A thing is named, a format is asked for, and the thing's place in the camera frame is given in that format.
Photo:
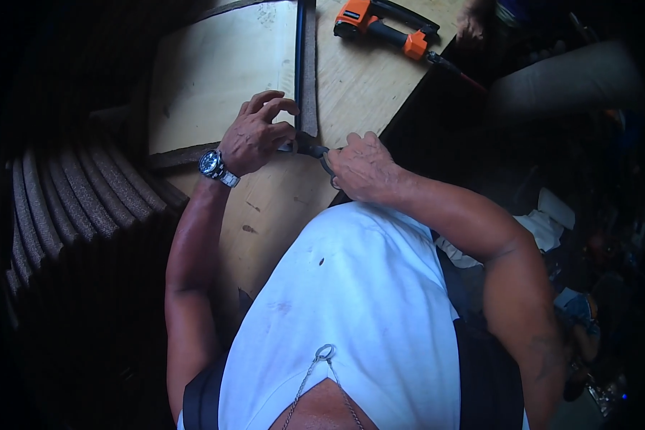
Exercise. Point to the stack of brown fabric panels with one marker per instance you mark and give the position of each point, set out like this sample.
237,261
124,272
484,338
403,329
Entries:
80,199

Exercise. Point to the wooden panel with brown fabric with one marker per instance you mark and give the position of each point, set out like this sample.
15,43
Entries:
220,80

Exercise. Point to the person's body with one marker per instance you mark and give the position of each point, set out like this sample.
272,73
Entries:
355,312

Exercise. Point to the person's right hand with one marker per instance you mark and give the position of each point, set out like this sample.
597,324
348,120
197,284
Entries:
368,172

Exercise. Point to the black piping strip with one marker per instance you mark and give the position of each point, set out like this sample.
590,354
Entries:
299,59

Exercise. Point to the person's right fingers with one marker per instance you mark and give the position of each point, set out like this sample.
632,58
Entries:
349,153

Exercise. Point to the orange black staple gun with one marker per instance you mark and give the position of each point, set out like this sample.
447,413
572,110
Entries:
379,26

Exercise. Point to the person's left hand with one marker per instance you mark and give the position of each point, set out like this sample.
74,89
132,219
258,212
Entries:
252,140

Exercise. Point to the silver wrist watch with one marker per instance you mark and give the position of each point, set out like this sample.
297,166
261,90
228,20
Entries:
214,164

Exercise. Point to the grey scissors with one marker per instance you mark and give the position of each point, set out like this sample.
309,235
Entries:
314,151

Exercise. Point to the heap of clutter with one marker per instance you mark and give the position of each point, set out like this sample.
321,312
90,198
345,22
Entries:
586,333

